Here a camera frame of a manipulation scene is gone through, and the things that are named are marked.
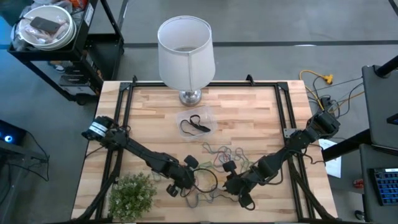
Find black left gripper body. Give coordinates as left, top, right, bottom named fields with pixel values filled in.
left=165, top=154, right=200, bottom=198

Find wide black rubber band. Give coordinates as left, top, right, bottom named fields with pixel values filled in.
left=188, top=114, right=212, bottom=133

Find white bowl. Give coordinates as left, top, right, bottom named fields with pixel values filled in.
left=17, top=5, right=76, bottom=51

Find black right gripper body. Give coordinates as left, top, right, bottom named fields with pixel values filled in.
left=221, top=160, right=256, bottom=210

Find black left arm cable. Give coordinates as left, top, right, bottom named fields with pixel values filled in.
left=186, top=167, right=220, bottom=198

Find white shade silver table lamp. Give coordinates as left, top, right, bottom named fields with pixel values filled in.
left=157, top=15, right=216, bottom=107

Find dark grey side desk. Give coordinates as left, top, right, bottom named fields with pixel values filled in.
left=359, top=142, right=398, bottom=224
left=361, top=64, right=398, bottom=150

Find black computer blue light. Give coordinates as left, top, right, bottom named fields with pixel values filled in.
left=0, top=119, right=27, bottom=147

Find yellow extension cable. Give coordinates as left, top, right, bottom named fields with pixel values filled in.
left=298, top=70, right=334, bottom=111

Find black smartphone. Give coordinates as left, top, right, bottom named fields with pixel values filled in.
left=30, top=16, right=62, bottom=34

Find green artificial potted plant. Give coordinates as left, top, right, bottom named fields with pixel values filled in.
left=108, top=172, right=158, bottom=223

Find black utility cart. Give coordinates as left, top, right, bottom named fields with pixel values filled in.
left=7, top=0, right=125, bottom=105

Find green rubber band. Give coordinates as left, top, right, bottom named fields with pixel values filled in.
left=195, top=160, right=219, bottom=171

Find white paper sheet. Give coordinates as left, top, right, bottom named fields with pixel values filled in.
left=318, top=138, right=343, bottom=179

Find narrow black rubber band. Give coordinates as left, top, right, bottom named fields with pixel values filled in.
left=180, top=119, right=203, bottom=137

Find black keyboard blue keys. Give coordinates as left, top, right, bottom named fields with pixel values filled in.
left=369, top=167, right=398, bottom=207

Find clear plastic bin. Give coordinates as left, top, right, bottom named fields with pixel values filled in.
left=175, top=105, right=218, bottom=141

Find black pole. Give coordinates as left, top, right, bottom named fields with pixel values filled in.
left=374, top=55, right=398, bottom=78

